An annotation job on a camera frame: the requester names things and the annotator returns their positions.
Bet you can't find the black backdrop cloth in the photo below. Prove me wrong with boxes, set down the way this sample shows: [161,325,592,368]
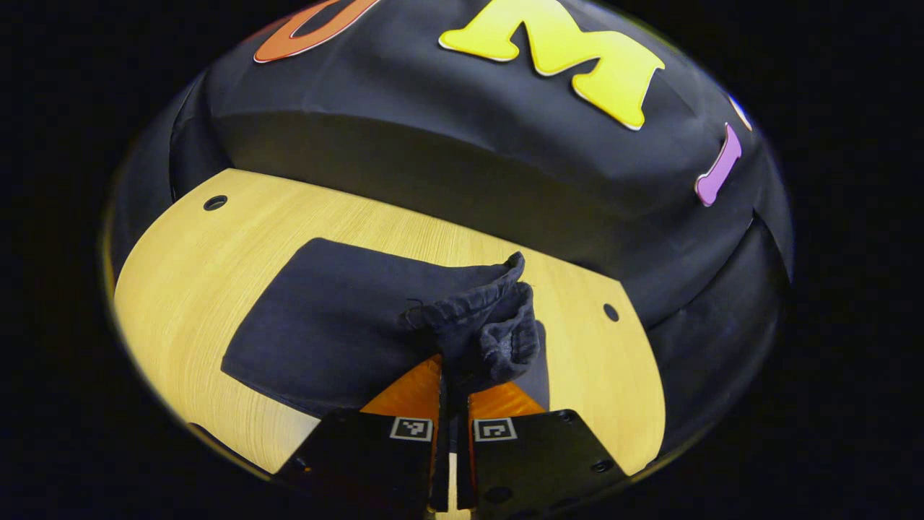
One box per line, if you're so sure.
[108,0,795,456]

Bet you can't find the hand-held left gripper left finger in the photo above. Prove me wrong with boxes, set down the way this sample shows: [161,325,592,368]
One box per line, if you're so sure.
[274,354,450,515]

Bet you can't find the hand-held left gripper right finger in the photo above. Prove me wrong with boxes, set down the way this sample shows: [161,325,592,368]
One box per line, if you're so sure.
[451,381,629,517]

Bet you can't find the dark blue jeans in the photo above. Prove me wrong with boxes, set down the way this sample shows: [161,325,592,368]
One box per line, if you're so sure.
[220,237,551,420]

